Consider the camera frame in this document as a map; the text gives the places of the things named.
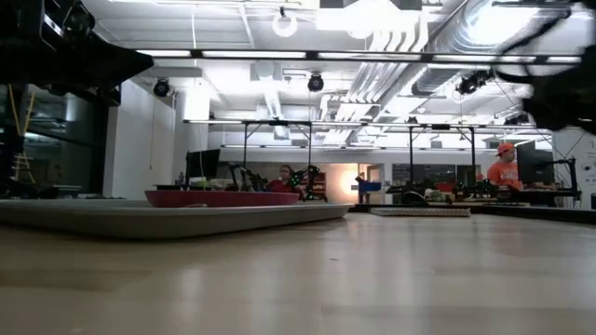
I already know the black beam with light strips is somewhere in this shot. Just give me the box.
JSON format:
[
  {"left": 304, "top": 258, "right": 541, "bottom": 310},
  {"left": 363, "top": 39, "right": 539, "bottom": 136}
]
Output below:
[{"left": 134, "top": 48, "right": 583, "bottom": 65}]

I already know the grey plastic tray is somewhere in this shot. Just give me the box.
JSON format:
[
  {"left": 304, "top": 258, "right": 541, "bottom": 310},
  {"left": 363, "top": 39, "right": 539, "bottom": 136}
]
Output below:
[{"left": 0, "top": 198, "right": 354, "bottom": 241}]

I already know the black background rig frame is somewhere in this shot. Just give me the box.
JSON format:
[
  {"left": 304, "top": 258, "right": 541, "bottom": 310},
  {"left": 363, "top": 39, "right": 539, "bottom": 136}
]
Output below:
[
  {"left": 407, "top": 123, "right": 477, "bottom": 196},
  {"left": 240, "top": 119, "right": 314, "bottom": 201}
]

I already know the person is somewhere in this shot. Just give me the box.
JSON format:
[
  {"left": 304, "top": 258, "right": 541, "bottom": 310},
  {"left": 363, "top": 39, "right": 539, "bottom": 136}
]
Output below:
[
  {"left": 265, "top": 164, "right": 306, "bottom": 194},
  {"left": 486, "top": 141, "right": 525, "bottom": 192}
]

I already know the dark glass partition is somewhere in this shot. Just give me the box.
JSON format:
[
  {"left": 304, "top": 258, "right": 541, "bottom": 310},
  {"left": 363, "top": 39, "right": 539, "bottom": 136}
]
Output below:
[{"left": 0, "top": 81, "right": 123, "bottom": 199}]

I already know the yellow wooden ladder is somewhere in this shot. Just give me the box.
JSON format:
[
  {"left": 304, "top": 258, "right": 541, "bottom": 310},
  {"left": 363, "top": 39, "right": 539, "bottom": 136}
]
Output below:
[{"left": 7, "top": 83, "right": 37, "bottom": 185}]

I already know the red tool cabinet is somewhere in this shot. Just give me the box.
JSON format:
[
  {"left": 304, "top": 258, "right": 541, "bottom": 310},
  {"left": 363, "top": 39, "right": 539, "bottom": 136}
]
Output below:
[{"left": 302, "top": 171, "right": 328, "bottom": 201}]

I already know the white board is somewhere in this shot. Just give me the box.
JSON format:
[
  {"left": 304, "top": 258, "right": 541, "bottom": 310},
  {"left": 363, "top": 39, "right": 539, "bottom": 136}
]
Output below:
[{"left": 552, "top": 129, "right": 596, "bottom": 210}]

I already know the blue box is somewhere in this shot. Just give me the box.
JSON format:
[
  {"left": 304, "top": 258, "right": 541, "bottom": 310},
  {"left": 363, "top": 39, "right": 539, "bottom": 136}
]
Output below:
[{"left": 357, "top": 175, "right": 383, "bottom": 205}]

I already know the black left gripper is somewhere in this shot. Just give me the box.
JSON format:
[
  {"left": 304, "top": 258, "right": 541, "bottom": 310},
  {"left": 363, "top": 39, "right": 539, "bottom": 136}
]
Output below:
[{"left": 0, "top": 0, "right": 155, "bottom": 89}]

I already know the black computer monitor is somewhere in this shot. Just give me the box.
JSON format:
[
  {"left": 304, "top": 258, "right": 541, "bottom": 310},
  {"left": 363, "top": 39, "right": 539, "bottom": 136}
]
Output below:
[
  {"left": 516, "top": 141, "right": 556, "bottom": 186},
  {"left": 185, "top": 148, "right": 222, "bottom": 181}
]

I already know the white ceiling ring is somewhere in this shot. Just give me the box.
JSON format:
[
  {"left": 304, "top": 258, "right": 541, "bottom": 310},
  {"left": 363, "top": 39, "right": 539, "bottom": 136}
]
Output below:
[{"left": 272, "top": 12, "right": 299, "bottom": 38}]

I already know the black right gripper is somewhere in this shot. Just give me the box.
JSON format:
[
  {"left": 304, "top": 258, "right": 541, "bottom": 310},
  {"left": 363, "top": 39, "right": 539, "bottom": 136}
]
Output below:
[{"left": 493, "top": 46, "right": 596, "bottom": 134}]

